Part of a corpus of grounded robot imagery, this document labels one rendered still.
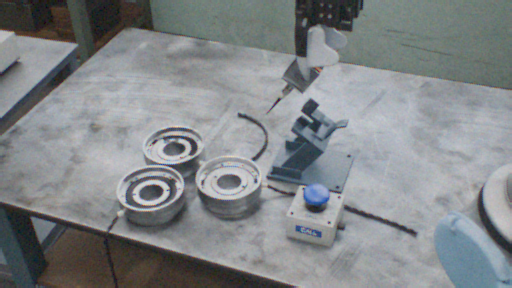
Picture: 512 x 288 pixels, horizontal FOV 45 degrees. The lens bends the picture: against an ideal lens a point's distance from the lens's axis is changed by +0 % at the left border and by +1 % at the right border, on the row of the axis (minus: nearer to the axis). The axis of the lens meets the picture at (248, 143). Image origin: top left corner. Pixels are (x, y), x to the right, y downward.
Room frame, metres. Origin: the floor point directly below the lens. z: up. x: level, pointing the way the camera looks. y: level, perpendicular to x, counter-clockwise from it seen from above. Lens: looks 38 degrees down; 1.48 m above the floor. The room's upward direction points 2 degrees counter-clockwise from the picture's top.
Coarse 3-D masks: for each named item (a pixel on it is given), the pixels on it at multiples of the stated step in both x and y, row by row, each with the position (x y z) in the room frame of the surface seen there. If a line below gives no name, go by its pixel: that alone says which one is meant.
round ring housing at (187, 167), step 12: (156, 132) 0.85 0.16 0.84; (168, 132) 0.86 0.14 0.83; (180, 132) 0.86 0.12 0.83; (192, 132) 0.85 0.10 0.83; (144, 144) 0.82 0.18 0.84; (168, 144) 0.83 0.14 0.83; (180, 144) 0.83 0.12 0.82; (204, 144) 0.82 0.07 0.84; (144, 156) 0.80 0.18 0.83; (168, 156) 0.80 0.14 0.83; (180, 156) 0.80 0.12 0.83; (192, 156) 0.78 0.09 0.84; (204, 156) 0.81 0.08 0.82; (180, 168) 0.77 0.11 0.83; (192, 168) 0.77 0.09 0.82
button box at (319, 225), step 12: (300, 192) 0.68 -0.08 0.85; (300, 204) 0.65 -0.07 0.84; (324, 204) 0.65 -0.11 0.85; (336, 204) 0.65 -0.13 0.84; (288, 216) 0.63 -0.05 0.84; (300, 216) 0.63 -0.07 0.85; (312, 216) 0.63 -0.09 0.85; (324, 216) 0.63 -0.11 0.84; (336, 216) 0.62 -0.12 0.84; (288, 228) 0.63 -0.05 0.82; (300, 228) 0.62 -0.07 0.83; (312, 228) 0.61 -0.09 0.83; (324, 228) 0.61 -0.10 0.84; (336, 228) 0.63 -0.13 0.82; (300, 240) 0.62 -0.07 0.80; (312, 240) 0.61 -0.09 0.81; (324, 240) 0.61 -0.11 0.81
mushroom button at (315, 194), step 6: (312, 186) 0.66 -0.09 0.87; (318, 186) 0.66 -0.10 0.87; (324, 186) 0.66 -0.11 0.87; (306, 192) 0.65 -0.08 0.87; (312, 192) 0.65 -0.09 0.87; (318, 192) 0.64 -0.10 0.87; (324, 192) 0.64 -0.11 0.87; (306, 198) 0.64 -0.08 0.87; (312, 198) 0.63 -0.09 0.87; (318, 198) 0.63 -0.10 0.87; (324, 198) 0.63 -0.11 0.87; (312, 204) 0.63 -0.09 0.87; (318, 204) 0.63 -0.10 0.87
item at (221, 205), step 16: (224, 160) 0.77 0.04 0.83; (240, 160) 0.77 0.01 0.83; (224, 176) 0.74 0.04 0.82; (240, 176) 0.74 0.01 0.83; (256, 176) 0.74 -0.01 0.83; (224, 192) 0.70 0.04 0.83; (256, 192) 0.70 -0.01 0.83; (208, 208) 0.70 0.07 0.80; (224, 208) 0.67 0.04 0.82; (240, 208) 0.68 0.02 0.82
